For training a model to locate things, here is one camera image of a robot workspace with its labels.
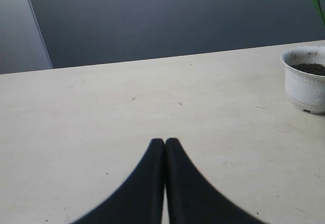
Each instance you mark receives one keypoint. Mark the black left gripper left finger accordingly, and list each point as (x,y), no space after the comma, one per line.
(140,198)

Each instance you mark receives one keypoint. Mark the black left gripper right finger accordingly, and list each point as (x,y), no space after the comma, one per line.
(191,198)

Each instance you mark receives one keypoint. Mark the white plastic flower pot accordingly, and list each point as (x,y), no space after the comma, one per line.
(305,90)

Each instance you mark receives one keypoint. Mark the dark soil in pot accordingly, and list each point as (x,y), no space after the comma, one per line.
(311,68)

